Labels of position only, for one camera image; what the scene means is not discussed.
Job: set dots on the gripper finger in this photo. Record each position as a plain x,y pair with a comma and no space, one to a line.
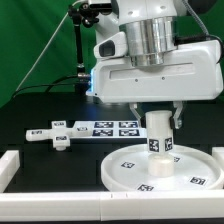
176,119
138,113

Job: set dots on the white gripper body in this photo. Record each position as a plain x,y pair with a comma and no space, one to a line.
191,72

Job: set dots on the white round table top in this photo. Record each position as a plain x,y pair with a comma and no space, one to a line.
126,169

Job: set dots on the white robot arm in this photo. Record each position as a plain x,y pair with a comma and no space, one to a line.
140,58

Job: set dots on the white marker sheet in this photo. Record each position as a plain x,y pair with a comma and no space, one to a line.
108,129

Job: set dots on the white cross-shaped table base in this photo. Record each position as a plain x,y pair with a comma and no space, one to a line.
60,134

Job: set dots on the white front fence bar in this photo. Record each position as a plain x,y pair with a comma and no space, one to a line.
108,206

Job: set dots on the white left fence block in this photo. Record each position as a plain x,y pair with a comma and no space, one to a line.
9,164

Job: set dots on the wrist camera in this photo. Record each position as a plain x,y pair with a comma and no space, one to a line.
113,47

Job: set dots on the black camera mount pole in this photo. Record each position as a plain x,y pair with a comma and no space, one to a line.
87,17

